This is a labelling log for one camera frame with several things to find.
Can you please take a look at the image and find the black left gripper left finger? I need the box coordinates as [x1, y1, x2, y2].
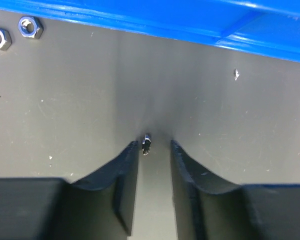
[0, 141, 139, 240]

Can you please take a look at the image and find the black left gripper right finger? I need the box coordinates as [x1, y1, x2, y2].
[170, 140, 300, 240]

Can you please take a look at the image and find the blue plastic divided bin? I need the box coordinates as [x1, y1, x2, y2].
[0, 0, 300, 63]

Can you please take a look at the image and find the small silver hex nut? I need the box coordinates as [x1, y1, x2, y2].
[0, 28, 12, 51]
[18, 16, 44, 40]

